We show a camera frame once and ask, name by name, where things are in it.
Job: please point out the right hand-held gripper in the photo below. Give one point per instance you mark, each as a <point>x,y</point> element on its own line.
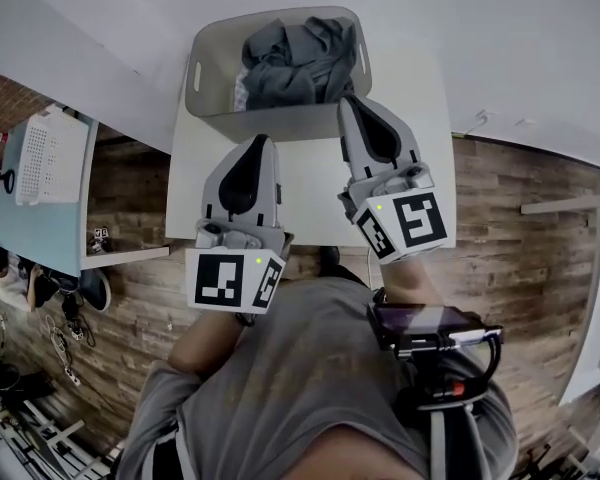
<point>420,223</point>

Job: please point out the person's left forearm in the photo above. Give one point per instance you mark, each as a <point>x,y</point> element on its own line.
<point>205,343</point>

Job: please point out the white desk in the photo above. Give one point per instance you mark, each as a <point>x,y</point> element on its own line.
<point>597,268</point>
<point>310,188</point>

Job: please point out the black chest-mounted phone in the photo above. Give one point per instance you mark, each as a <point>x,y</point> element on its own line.
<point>420,318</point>

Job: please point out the person's grey t-shirt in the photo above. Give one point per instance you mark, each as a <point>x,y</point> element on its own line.
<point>305,378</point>

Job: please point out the white power strip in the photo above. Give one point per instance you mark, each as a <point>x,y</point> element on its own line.
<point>72,376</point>

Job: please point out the person's head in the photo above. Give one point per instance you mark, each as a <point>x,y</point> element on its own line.
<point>365,460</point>

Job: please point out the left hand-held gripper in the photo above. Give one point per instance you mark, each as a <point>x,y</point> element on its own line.
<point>220,278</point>

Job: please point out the grey plastic basket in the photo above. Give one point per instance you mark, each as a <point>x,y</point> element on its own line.
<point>215,93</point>

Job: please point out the light blue table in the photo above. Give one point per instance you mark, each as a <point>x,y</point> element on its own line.
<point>40,233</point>

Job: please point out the person's black shoe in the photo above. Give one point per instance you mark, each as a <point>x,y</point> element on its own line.
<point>330,258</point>

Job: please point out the dark grey garment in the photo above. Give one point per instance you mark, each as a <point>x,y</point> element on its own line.
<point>290,68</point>

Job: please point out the black chest mount rig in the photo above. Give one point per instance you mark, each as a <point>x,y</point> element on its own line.
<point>435,383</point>

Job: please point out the unused hand-held gripper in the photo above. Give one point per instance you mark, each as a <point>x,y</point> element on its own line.
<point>100,233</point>

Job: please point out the person's right forearm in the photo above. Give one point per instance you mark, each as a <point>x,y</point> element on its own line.
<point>412,283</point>

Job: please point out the white perforated basket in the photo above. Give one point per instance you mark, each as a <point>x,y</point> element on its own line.
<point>50,163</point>

